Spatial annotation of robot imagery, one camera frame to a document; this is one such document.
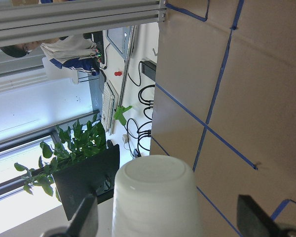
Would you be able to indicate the black monitor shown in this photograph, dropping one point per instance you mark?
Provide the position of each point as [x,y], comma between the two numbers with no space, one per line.
[92,176]

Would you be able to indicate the black power adapter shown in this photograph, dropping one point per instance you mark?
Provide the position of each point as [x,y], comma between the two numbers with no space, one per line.
[148,68]

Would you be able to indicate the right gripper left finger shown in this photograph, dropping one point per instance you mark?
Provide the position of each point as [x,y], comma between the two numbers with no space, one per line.
[83,224]

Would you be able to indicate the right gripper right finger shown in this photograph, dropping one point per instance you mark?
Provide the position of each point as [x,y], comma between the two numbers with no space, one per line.
[253,221]

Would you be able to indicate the blue teach pendant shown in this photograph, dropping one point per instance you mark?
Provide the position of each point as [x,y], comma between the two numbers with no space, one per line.
[119,39]

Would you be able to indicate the white plastic cup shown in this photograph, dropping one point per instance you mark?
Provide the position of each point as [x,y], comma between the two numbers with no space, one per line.
[156,196]

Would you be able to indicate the green potted plant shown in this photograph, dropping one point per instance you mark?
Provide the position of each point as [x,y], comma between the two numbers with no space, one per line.
[76,145]

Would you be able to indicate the aluminium frame post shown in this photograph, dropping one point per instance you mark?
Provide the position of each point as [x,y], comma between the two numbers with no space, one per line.
[20,24]

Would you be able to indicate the white keyboard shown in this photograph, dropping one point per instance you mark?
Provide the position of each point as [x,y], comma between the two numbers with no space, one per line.
[109,105]

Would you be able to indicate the green handled reacher grabber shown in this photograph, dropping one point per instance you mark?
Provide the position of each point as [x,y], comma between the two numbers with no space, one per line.
[120,109]

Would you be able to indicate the person in blue jacket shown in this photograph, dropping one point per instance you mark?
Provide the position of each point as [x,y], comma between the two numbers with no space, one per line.
[72,52]

